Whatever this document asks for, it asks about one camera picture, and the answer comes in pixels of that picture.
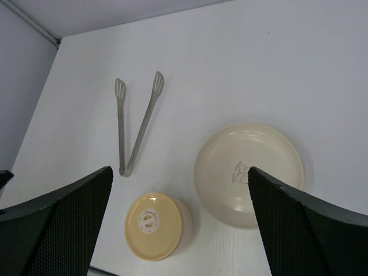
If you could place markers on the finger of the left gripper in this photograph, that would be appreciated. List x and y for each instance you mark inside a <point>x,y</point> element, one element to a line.
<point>5,177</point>

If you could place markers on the cream plate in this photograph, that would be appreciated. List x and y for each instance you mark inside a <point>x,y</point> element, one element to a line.
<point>222,165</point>

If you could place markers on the beige round lid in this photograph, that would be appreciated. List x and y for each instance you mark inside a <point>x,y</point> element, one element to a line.
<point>153,227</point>

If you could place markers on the round metal lunch box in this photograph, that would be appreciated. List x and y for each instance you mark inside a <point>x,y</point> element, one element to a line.
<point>188,229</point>

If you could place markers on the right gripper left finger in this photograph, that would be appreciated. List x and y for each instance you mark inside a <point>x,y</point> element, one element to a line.
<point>56,233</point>

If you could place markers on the metal tongs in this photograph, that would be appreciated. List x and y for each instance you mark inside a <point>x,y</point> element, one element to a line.
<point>120,90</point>

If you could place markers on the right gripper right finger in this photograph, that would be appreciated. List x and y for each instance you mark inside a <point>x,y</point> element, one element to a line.
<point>304,235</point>

